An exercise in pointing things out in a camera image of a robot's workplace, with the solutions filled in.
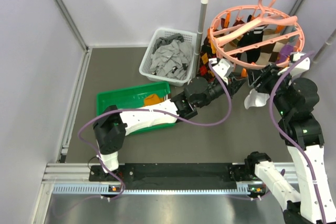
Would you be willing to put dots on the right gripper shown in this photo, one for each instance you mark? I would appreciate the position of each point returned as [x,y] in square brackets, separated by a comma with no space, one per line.
[266,74]

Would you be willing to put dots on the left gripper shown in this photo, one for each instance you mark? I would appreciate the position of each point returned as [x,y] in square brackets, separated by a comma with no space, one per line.
[233,85]

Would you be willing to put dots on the pink round clip hanger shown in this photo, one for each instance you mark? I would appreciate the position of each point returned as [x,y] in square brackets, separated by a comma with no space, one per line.
[267,16]

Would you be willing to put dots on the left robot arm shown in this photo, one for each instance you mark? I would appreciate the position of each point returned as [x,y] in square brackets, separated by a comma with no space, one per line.
[115,124]

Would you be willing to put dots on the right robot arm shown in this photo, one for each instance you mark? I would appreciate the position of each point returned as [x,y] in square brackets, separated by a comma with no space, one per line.
[294,99]

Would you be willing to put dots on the orange clothes clip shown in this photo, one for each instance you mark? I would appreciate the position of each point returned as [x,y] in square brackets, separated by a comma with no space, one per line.
[243,73]

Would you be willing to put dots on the black white striped sock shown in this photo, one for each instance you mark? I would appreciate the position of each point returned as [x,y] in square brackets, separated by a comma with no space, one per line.
[252,37]

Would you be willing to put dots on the black argyle sock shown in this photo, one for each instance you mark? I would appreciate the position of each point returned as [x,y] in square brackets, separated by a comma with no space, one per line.
[208,51]

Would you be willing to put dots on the grey clothes pile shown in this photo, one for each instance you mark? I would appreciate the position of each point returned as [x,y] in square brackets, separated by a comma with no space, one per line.
[171,57]

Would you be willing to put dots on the orange brown striped sock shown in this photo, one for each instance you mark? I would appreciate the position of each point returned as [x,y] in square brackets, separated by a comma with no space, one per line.
[155,99]

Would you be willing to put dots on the white plastic laundry basket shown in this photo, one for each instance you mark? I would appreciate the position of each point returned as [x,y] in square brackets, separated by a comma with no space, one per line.
[146,61]

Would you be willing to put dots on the green plastic tray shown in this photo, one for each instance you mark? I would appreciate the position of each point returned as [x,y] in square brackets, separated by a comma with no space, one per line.
[132,97]

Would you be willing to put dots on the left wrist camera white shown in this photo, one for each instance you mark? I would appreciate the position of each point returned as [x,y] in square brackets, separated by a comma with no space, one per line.
[221,67]

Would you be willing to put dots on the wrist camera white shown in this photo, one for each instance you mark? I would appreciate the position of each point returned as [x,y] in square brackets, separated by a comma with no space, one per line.
[299,63]
[221,67]

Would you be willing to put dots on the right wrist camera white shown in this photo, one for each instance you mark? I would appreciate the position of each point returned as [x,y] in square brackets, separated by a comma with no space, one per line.
[299,63]

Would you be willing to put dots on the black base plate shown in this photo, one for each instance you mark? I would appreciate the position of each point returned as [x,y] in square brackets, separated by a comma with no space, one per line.
[184,176]

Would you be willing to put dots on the grey slotted cable duct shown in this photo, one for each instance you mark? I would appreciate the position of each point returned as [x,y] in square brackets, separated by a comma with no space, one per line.
[105,189]

